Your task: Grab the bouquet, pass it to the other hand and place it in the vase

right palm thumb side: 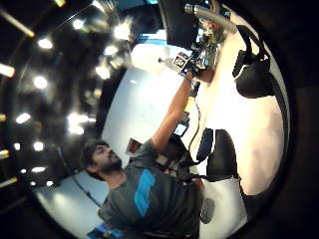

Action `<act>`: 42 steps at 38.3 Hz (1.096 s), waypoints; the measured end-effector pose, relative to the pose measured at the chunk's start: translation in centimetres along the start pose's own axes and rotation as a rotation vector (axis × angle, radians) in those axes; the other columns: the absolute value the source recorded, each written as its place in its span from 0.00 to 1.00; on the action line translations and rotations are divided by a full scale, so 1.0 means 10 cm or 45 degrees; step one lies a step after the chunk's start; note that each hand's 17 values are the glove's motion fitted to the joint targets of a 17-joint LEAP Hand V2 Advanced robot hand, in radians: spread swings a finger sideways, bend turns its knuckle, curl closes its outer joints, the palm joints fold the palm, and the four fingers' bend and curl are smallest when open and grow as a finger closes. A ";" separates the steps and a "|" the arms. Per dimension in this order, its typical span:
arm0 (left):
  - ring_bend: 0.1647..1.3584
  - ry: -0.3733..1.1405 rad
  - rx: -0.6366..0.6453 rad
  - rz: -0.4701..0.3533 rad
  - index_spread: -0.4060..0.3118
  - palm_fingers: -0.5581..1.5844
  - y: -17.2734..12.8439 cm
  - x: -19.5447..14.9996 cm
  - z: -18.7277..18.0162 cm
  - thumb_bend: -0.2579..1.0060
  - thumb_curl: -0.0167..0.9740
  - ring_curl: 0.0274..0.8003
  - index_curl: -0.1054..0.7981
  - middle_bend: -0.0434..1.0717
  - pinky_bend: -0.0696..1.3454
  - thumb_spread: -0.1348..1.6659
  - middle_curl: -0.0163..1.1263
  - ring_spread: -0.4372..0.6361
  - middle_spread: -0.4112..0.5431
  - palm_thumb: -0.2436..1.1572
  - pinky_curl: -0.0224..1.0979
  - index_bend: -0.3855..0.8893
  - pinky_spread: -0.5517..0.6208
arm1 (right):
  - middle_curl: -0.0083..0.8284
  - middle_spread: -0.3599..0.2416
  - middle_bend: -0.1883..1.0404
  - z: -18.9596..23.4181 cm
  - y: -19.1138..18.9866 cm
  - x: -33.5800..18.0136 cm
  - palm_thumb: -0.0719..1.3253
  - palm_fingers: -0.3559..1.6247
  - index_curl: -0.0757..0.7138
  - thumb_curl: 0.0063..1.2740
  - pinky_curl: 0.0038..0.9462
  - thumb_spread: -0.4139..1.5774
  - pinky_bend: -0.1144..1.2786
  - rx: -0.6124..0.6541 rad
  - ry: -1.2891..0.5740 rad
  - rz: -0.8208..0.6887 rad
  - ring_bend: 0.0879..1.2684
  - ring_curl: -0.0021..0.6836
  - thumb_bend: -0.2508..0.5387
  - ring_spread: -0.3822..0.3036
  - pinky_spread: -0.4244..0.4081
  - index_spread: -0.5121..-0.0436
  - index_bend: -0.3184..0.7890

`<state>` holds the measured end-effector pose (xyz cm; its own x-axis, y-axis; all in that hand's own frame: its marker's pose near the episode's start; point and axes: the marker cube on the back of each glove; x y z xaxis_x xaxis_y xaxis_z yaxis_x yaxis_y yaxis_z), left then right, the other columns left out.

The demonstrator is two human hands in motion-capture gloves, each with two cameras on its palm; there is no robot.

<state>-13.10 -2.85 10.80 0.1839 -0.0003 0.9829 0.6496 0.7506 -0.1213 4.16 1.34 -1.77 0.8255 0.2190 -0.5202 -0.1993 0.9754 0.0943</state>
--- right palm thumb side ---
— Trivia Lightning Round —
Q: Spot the thin black cable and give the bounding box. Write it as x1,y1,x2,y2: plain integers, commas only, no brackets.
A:
55,144,103,208

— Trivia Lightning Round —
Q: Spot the small device with lit screen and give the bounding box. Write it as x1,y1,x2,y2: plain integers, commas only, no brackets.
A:
172,120,190,137

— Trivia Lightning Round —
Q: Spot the grey pouch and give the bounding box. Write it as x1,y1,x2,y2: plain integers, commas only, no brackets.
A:
198,196,217,225

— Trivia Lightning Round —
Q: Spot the brown framed board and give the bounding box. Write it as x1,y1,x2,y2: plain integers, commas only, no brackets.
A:
125,136,145,156

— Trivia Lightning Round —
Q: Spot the grey ribbed tube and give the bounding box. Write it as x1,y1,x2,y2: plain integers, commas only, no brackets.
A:
183,3,238,34

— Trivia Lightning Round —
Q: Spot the white marker cube left glove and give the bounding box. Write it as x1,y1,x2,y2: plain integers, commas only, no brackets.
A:
171,52,191,76

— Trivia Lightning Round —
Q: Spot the yellow block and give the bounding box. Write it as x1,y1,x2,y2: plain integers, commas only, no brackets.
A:
184,96,196,115

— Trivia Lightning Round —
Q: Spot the black monitor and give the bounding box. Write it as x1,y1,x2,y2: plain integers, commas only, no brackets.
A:
158,0,201,51

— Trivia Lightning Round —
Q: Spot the group of ceiling lamps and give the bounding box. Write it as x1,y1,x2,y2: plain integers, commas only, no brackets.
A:
0,0,134,188

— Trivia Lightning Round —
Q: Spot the black chest harness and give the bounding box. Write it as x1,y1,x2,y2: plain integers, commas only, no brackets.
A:
155,133,204,183

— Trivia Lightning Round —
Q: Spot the the person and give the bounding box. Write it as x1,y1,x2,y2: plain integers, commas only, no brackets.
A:
79,132,217,239

